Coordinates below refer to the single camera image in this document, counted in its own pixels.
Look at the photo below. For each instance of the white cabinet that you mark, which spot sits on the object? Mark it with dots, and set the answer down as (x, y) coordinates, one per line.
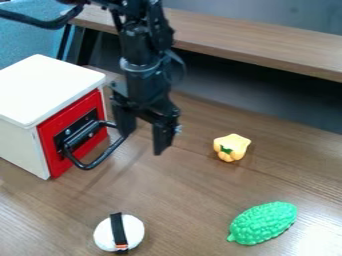
(40, 86)

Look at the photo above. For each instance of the white toy sushi black band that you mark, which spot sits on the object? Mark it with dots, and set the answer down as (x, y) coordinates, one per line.
(104, 233)

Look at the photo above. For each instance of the yellow toy pepper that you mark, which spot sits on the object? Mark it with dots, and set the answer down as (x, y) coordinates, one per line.
(232, 146)

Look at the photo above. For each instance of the green toy bitter gourd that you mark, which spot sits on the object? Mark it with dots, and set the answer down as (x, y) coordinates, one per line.
(262, 223)

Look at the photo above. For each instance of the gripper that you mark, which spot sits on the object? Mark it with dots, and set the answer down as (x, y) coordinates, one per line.
(144, 90)

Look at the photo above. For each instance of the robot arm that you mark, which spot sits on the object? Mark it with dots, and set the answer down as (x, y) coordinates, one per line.
(142, 30)

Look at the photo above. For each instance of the wooden desk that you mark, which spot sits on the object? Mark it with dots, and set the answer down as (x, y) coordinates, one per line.
(258, 40)

